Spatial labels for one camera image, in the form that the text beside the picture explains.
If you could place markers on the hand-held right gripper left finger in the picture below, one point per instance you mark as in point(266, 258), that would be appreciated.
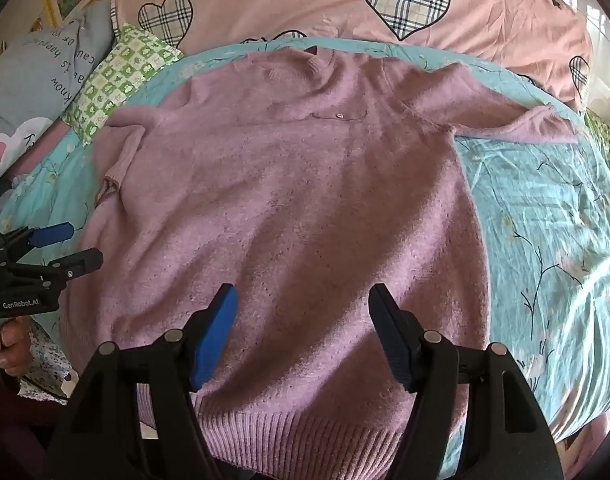
point(219, 335)

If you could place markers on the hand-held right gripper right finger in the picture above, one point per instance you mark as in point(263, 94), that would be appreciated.
point(391, 340)

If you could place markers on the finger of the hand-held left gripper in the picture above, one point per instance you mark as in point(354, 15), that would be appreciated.
point(80, 261)
point(52, 234)

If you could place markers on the mauve knitted sweater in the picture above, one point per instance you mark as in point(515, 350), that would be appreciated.
point(295, 200)

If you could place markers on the person's left hand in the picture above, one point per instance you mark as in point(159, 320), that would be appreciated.
point(17, 345)

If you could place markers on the white floral cloth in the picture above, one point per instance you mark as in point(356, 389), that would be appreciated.
point(50, 366)

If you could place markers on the green checked pillow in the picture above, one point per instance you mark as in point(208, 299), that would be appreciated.
point(116, 80)

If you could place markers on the grey printed pillow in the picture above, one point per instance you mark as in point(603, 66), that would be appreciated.
point(40, 65)

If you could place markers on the teal floral bed sheet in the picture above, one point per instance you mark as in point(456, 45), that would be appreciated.
point(540, 220)

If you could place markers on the pink heart print quilt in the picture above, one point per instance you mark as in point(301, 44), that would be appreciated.
point(310, 5)

